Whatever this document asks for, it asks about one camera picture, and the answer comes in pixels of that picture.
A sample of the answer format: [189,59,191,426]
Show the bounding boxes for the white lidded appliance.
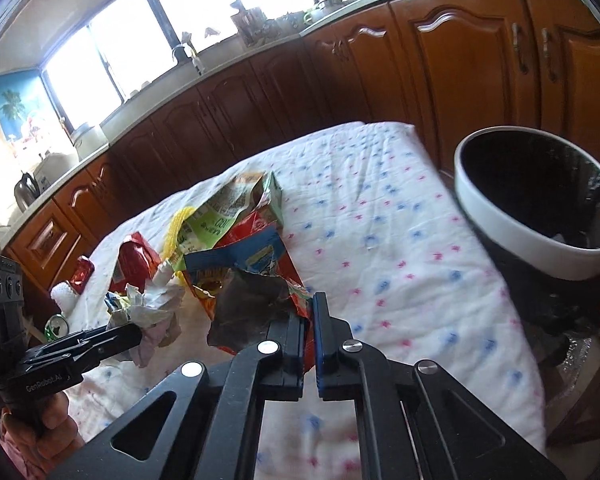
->
[71,122,108,161]

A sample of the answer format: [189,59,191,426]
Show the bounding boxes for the knife block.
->
[232,5,268,43]

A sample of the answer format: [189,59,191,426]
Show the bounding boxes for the chrome kitchen faucet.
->
[171,42,203,76]

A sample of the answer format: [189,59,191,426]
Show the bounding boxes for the small red packet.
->
[71,255,97,295]

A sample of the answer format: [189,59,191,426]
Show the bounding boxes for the wooden lower kitchen cabinets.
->
[2,0,600,311]

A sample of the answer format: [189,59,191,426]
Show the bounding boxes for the yellow foam net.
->
[161,205,201,286]

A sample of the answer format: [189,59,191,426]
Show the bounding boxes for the white star printed blanket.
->
[55,120,548,480]

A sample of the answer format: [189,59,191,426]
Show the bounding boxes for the white foam net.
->
[50,281,78,313]

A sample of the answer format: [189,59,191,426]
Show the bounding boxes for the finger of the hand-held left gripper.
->
[77,322,143,368]

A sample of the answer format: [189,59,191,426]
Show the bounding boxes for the green snack packet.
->
[180,170,287,251]

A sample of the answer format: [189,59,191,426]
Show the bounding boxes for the green drink can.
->
[45,313,71,345]

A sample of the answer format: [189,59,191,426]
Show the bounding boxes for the white rice cooker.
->
[32,152,78,191]

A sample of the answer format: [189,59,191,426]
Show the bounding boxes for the red snack packet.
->
[109,231,162,297]

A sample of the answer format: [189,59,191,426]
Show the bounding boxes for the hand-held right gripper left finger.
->
[45,311,311,480]

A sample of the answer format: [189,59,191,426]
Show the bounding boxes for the white rimmed bin black bag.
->
[452,126,600,342]

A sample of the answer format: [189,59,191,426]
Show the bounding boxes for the steel electric kettle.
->
[14,172,42,213]

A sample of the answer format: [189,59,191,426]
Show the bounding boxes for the blue palm wall poster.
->
[0,70,48,141]

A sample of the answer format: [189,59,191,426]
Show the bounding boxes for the white tissue paper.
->
[105,259,186,368]

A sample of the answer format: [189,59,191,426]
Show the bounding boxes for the kitchen window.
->
[40,0,371,116]

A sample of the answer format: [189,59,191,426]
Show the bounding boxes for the person's left hand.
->
[0,392,87,467]

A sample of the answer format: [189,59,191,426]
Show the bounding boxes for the speckled kitchen countertop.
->
[0,0,571,256]

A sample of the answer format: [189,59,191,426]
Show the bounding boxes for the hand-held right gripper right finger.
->
[312,291,566,480]

